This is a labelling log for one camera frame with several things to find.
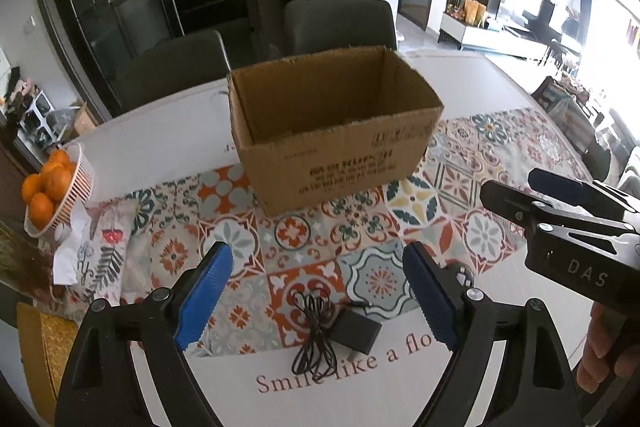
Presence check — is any orange fruit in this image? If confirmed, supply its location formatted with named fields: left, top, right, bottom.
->
left=28, top=192, right=55, bottom=230
left=48, top=150, right=70, bottom=166
left=43, top=164, right=73, bottom=202
left=21, top=173, right=42, bottom=205

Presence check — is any patterned tile tablecloth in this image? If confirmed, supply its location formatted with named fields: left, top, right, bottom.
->
left=49, top=48, right=606, bottom=427

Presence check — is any dark chair left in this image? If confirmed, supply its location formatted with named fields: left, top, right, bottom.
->
left=114, top=29, right=231, bottom=112

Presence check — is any white basket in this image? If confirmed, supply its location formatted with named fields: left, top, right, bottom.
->
left=24, top=143, right=94, bottom=239

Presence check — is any black power adapter with cable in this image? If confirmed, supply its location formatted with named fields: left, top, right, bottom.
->
left=291, top=293, right=382, bottom=384

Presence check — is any white shoe rack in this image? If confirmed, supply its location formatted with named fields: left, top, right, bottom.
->
left=20, top=90, right=60, bottom=150

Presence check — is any dark chair right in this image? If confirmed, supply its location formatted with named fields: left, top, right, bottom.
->
left=283, top=0, right=397, bottom=55

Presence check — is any white TV console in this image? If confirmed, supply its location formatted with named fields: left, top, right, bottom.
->
left=438, top=13, right=547, bottom=60

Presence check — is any right hand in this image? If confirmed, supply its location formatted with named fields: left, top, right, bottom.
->
left=576, top=303, right=639, bottom=393

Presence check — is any brown cardboard box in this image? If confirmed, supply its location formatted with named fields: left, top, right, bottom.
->
left=228, top=46, right=444, bottom=217

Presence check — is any dark chair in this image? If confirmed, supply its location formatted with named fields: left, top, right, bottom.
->
left=114, top=29, right=231, bottom=112
left=283, top=0, right=397, bottom=55

